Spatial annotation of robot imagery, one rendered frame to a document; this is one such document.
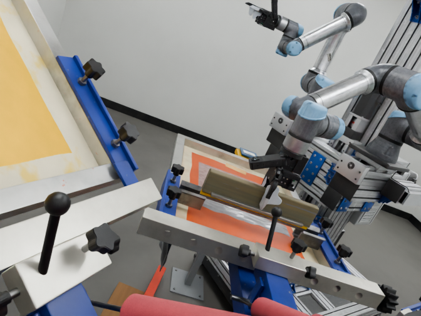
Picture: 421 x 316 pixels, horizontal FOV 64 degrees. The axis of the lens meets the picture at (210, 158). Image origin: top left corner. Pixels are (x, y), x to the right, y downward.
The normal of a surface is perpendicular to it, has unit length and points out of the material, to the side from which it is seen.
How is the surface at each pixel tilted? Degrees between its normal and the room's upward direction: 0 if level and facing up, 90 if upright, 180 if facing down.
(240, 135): 90
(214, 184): 90
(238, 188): 90
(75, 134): 32
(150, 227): 90
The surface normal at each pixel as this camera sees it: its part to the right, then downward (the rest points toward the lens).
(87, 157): 0.75, -0.48
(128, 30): 0.03, 0.37
